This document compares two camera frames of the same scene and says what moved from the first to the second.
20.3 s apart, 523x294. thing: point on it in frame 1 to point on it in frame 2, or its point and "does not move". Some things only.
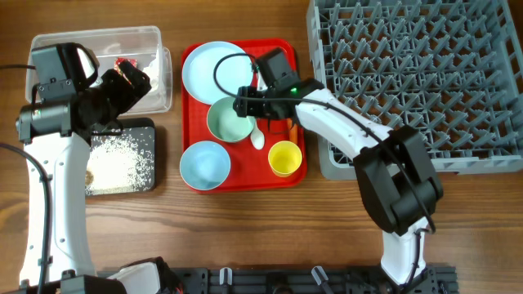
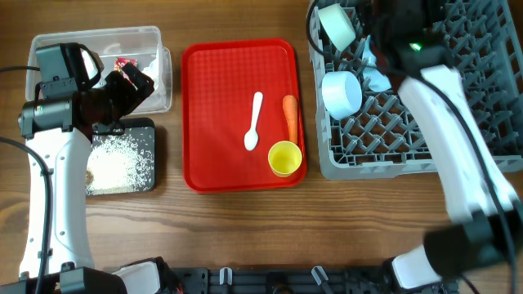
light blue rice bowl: [204, 165] to [341, 93]
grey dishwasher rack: [453, 69] does not move
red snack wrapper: [118, 60] does not move
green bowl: [225, 123] to [338, 26]
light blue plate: [232, 72] to [377, 81]
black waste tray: [126, 162] does not move
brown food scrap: [89, 177] does not move
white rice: [121, 160] does not move
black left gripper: [127, 96] does not move
